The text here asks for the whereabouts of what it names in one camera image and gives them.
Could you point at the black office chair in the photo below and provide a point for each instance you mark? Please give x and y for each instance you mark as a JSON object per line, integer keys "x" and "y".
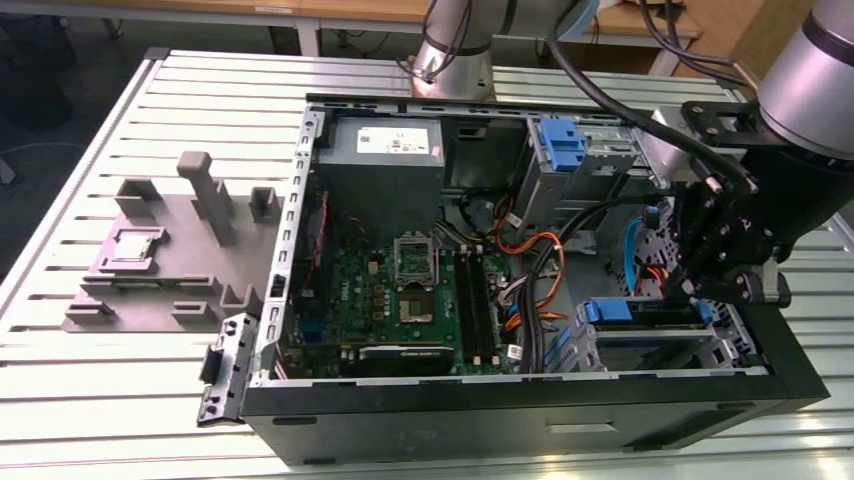
{"x": 34, "y": 75}

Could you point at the grey card retention bracket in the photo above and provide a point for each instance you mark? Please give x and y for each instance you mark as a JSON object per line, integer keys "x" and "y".
{"x": 236, "y": 370}

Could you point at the green motherboard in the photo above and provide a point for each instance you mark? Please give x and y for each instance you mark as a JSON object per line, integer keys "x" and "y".
{"x": 361, "y": 300}

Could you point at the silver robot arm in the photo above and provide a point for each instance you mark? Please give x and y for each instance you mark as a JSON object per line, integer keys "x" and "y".
{"x": 454, "y": 65}

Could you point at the silver CPU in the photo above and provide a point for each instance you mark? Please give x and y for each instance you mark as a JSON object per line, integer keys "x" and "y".
{"x": 130, "y": 248}

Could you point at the CPU socket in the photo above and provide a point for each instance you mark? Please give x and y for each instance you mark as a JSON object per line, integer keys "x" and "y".
{"x": 418, "y": 310}

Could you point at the grey power supply unit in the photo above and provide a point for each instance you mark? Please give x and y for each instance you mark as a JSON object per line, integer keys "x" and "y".
{"x": 381, "y": 190}

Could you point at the brown wooden cabinet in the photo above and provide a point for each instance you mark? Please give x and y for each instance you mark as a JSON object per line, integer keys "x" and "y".
{"x": 774, "y": 30}

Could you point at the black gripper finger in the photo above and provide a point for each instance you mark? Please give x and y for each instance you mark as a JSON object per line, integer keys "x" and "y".
{"x": 694, "y": 225}
{"x": 741, "y": 287}

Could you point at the grey metal drive cage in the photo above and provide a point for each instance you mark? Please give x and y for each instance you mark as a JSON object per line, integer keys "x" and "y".
{"x": 567, "y": 200}

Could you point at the black RAM slot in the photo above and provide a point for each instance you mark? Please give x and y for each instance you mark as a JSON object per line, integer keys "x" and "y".
{"x": 474, "y": 305}
{"x": 491, "y": 305}
{"x": 466, "y": 305}
{"x": 483, "y": 305}

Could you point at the blue drive latch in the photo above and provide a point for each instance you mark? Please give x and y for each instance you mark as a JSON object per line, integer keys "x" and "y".
{"x": 563, "y": 145}

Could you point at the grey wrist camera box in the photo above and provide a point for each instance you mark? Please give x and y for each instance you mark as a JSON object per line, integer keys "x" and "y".
{"x": 667, "y": 150}

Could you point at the wooden top white desk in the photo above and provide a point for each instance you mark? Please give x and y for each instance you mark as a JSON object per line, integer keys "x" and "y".
{"x": 361, "y": 12}
{"x": 200, "y": 12}

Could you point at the black open PC case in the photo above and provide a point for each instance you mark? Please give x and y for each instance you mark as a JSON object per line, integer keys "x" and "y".
{"x": 467, "y": 425}

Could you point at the black camera bracket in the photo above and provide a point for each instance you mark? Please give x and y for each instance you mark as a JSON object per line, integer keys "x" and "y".
{"x": 697, "y": 112}

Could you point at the grey parts rack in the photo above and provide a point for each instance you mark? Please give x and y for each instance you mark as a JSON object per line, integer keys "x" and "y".
{"x": 187, "y": 260}

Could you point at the hard disk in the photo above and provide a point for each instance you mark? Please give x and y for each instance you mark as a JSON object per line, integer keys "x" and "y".
{"x": 607, "y": 312}

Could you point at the metal disk bay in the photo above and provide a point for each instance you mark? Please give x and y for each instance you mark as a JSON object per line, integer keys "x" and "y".
{"x": 654, "y": 335}

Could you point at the black graphics card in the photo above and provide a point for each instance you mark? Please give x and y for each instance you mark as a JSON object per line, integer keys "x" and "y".
{"x": 401, "y": 362}

